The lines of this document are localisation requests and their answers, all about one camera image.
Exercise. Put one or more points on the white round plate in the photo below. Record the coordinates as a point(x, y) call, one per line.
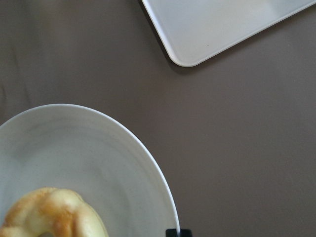
point(78, 148)

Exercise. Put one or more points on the braided glazed donut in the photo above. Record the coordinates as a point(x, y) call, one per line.
point(59, 212)

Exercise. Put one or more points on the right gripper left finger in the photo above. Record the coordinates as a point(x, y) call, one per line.
point(171, 233)

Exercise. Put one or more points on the cream rabbit tray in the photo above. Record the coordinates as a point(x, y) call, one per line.
point(193, 31)

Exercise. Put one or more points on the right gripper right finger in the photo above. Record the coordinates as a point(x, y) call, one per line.
point(185, 233)

